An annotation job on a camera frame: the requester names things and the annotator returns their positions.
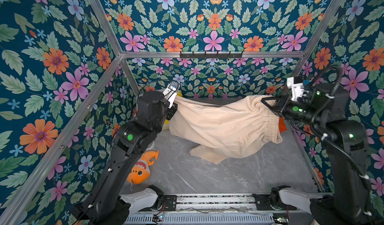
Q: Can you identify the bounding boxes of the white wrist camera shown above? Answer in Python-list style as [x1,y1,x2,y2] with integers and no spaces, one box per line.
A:
[163,81,180,109]
[287,76,305,102]

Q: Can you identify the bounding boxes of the beige shorts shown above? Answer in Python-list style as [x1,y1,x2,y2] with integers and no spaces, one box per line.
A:
[169,95,283,164]

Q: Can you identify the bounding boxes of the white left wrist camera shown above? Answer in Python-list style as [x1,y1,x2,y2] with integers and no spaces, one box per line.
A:
[163,81,180,109]

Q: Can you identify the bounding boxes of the orange shorts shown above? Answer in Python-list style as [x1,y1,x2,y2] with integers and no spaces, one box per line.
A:
[279,117,287,134]

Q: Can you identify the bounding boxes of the black hook rail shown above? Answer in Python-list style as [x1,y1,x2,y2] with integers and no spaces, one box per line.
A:
[179,51,243,60]

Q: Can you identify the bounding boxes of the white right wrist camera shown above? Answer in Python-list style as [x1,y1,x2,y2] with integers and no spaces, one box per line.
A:
[287,76,305,102]

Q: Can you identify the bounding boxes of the aluminium frame post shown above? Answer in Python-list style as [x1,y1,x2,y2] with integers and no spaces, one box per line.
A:
[88,0,140,96]

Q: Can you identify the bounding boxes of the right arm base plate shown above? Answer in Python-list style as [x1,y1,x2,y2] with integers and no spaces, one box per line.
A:
[252,194,297,211]

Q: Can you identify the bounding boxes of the yellow shorts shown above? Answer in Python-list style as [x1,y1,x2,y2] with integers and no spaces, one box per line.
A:
[162,91,183,131]

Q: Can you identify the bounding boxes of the orange fish plush toy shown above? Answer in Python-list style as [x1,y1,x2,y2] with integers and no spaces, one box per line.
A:
[126,150,160,185]

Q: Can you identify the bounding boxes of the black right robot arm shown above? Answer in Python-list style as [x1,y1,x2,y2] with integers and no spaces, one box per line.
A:
[262,66,380,225]

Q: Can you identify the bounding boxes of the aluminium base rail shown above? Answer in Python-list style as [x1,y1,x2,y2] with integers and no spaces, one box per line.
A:
[124,193,316,225]

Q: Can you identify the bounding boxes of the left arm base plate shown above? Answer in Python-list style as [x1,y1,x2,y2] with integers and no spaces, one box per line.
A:
[140,194,178,212]

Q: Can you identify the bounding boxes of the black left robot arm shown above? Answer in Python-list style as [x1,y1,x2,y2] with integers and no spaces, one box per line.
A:
[71,86,178,225]

